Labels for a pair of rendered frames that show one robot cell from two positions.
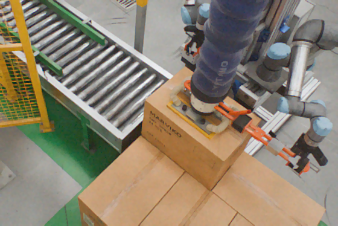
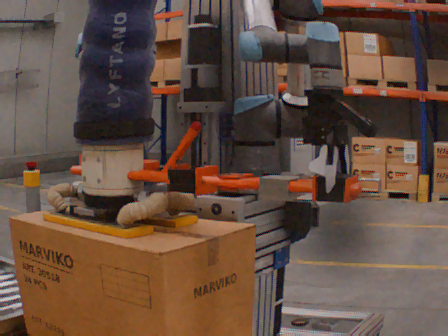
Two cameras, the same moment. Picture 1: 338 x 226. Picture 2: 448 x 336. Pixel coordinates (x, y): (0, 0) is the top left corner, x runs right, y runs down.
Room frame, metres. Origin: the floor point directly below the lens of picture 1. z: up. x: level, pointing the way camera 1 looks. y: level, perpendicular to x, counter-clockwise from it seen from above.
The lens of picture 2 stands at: (-0.24, -0.46, 1.23)
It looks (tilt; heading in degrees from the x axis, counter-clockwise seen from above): 5 degrees down; 353
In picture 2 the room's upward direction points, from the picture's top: straight up
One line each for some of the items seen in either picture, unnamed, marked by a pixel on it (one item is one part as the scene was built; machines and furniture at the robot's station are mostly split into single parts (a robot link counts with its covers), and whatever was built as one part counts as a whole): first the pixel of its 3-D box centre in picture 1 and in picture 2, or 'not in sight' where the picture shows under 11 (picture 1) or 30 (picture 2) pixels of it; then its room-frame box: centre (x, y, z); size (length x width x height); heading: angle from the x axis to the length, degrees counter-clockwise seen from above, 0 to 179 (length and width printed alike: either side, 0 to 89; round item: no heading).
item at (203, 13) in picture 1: (204, 13); not in sight; (1.75, -0.30, 1.38); 0.09 x 0.08 x 0.11; 13
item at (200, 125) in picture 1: (193, 115); (91, 217); (1.30, -0.30, 0.97); 0.34 x 0.10 x 0.05; 52
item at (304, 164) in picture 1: (297, 163); (335, 188); (1.00, -0.83, 1.07); 0.08 x 0.07 x 0.05; 52
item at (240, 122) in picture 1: (241, 122); (192, 178); (1.22, -0.56, 1.08); 0.10 x 0.08 x 0.06; 142
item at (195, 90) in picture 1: (210, 84); (112, 127); (1.38, -0.36, 1.19); 0.23 x 0.23 x 0.04
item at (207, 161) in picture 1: (197, 126); (122, 292); (1.37, -0.36, 0.75); 0.60 x 0.40 x 0.40; 53
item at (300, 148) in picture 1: (305, 145); (326, 117); (1.03, -0.82, 1.22); 0.09 x 0.08 x 0.12; 53
